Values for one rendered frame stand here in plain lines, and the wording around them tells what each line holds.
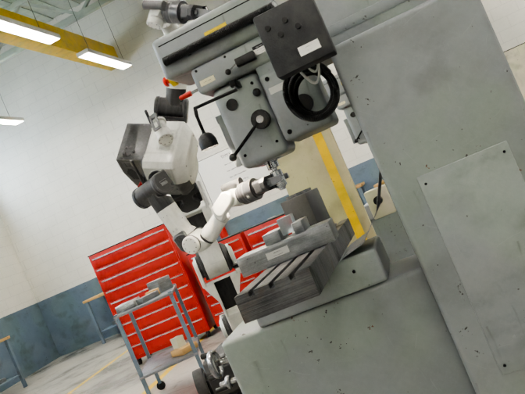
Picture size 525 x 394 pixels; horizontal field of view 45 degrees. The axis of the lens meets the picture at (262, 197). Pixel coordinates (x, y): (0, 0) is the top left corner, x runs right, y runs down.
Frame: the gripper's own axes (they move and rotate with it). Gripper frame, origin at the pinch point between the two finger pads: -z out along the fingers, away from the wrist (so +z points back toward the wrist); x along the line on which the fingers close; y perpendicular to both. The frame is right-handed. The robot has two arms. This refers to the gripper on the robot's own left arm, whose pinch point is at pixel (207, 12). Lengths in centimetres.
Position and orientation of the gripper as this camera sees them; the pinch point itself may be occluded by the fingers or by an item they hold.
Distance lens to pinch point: 250.8
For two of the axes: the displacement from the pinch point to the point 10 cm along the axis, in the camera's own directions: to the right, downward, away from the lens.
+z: -8.8, -1.6, 4.4
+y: 0.5, -9.7, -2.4
